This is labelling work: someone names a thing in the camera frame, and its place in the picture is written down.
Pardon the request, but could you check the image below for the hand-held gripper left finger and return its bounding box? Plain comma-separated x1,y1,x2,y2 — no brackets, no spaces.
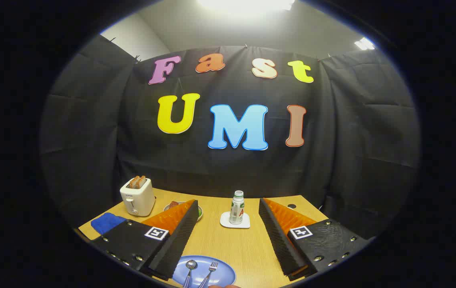
90,199,199,281

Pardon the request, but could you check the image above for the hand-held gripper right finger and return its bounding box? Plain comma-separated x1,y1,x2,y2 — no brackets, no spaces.
258,198,372,281

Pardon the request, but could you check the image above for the spoon with blue checked handle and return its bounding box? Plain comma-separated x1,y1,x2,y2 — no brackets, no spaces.
181,260,198,288

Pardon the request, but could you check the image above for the fork with blue checked handle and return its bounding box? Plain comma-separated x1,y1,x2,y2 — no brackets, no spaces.
198,261,219,288

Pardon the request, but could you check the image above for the plate with food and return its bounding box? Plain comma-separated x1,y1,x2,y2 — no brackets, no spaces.
163,201,203,222

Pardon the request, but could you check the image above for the white plastic drink bottle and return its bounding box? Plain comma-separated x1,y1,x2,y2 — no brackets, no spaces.
229,190,245,225

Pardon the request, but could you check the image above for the white square coaster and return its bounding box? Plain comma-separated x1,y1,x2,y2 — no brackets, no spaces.
220,211,251,229

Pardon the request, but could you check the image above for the white toaster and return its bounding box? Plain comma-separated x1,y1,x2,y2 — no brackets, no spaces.
119,178,156,217

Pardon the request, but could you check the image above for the blue round plate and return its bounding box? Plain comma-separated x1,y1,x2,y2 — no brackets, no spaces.
172,255,237,288

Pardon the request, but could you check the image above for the blue folded cloth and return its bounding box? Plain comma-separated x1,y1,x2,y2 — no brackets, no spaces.
91,212,127,236

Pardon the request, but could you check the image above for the black backdrop cloth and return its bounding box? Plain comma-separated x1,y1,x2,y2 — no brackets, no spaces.
39,34,421,240

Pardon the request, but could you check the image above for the small ceiling light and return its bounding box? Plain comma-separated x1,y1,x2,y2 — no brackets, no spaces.
354,37,375,51

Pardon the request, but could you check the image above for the large ceiling light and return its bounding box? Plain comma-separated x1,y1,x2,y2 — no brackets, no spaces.
196,0,296,12

